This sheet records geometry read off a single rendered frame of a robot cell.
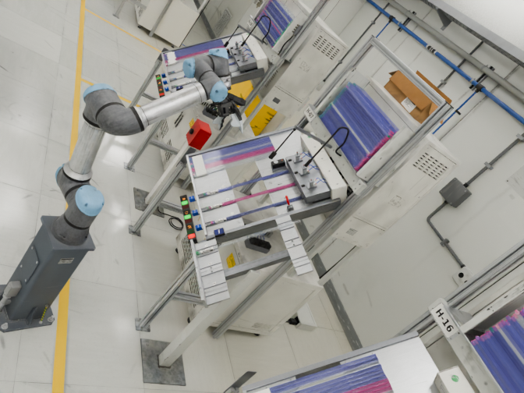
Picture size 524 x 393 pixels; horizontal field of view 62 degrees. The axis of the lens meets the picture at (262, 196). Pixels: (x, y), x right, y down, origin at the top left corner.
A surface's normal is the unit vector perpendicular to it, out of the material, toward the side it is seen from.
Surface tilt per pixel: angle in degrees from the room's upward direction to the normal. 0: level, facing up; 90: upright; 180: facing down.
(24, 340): 0
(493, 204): 90
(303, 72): 90
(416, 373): 44
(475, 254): 90
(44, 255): 90
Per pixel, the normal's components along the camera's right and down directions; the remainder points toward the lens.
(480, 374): -0.75, -0.31
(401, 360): -0.10, -0.70
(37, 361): 0.60, -0.68
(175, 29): 0.27, 0.66
